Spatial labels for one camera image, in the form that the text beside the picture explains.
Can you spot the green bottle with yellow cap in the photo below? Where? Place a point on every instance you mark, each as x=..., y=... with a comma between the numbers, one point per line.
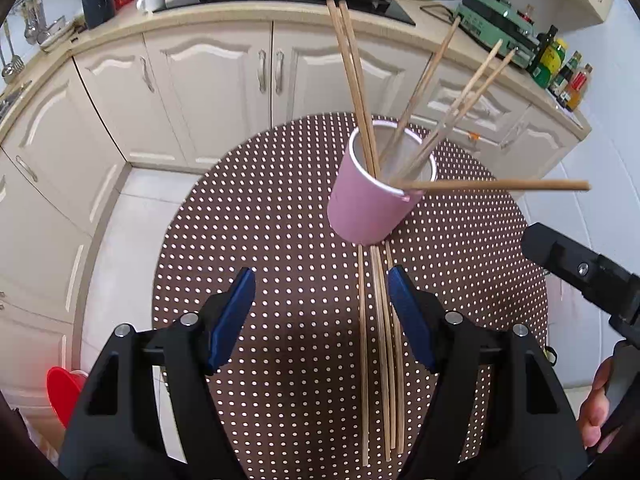
x=552, y=65

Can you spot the brown polka dot tablecloth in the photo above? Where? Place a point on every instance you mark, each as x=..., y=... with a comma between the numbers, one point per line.
x=280, y=240

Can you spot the white mug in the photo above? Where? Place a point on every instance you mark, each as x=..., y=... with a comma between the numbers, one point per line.
x=150, y=0

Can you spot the person's right hand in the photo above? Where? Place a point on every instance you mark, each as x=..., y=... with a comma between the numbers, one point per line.
x=592, y=410

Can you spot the green countertop appliance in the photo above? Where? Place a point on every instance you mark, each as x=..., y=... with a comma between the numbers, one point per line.
x=487, y=15

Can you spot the black knife block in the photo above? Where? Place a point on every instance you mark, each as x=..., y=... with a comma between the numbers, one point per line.
x=97, y=2

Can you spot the black glass gas stove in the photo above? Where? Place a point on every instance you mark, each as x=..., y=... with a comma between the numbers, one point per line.
x=395, y=12

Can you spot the dark olive oil bottle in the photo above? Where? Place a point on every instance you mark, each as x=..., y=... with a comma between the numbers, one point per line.
x=542, y=55

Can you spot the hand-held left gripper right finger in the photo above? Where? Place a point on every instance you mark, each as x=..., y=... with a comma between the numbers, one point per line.
x=410, y=320

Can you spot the metal slotted spatula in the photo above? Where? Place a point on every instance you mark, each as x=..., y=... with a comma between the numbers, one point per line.
x=12, y=65

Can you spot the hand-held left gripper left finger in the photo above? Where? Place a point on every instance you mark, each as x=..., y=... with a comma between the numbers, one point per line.
x=232, y=320

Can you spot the pink paper cup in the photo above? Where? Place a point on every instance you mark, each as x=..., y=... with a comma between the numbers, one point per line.
x=365, y=210

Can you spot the cream cabinet door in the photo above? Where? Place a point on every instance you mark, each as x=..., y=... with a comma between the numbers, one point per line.
x=320, y=80
x=545, y=145
x=215, y=90
x=115, y=100
x=45, y=240
x=55, y=125

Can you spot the cream cabinet drawer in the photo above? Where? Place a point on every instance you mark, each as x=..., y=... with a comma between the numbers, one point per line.
x=495, y=135
x=500, y=105

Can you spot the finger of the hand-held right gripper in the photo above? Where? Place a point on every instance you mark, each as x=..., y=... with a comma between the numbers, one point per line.
x=565, y=260

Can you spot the dark soy sauce bottle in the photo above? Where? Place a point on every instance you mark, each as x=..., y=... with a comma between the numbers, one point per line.
x=567, y=77

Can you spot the red plastic bucket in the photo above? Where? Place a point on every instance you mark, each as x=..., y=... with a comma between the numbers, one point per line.
x=62, y=390

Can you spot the hanging metal ladle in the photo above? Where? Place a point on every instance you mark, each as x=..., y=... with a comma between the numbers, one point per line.
x=31, y=22

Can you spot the red sauce bottle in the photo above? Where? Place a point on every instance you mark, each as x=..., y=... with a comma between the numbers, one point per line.
x=578, y=90

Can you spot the steel sink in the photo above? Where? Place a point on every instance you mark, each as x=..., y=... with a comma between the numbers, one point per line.
x=10, y=102

